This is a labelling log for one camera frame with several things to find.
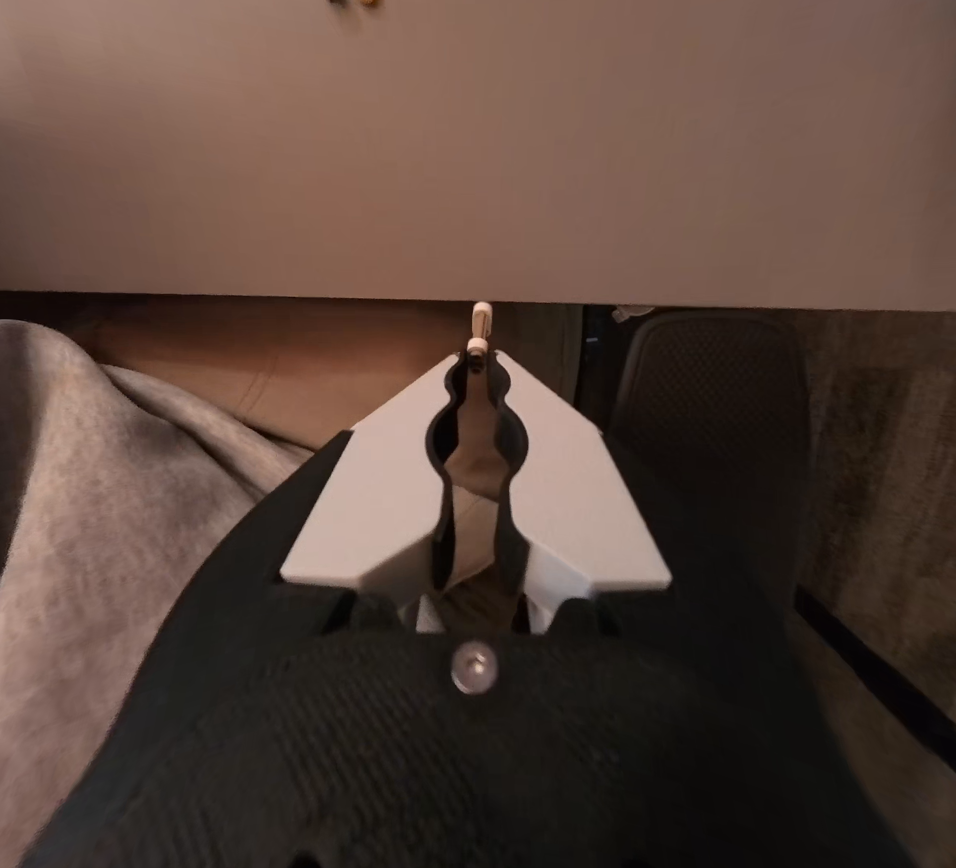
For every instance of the black mesh office chair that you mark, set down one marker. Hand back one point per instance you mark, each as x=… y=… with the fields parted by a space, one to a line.
x=709 y=397

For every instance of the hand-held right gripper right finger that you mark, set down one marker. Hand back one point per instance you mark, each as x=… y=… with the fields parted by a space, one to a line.
x=582 y=509

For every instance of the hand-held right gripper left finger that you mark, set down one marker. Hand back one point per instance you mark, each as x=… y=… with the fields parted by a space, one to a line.
x=366 y=509

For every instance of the tan and white lego assembly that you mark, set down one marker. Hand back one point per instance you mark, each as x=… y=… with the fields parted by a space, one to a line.
x=482 y=321

